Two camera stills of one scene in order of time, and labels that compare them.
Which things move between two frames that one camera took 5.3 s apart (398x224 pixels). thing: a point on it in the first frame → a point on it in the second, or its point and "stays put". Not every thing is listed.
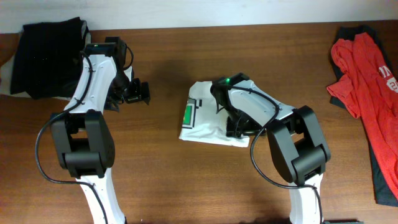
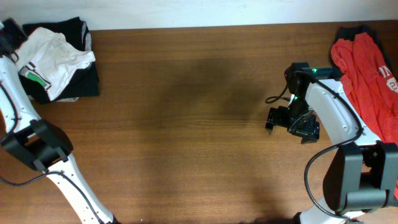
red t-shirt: [368, 89] stays put
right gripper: [251, 130] → [309, 130]
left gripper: [136, 94] → [11, 25]
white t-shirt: [201, 122] → [48, 58]
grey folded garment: [87, 36] stays put
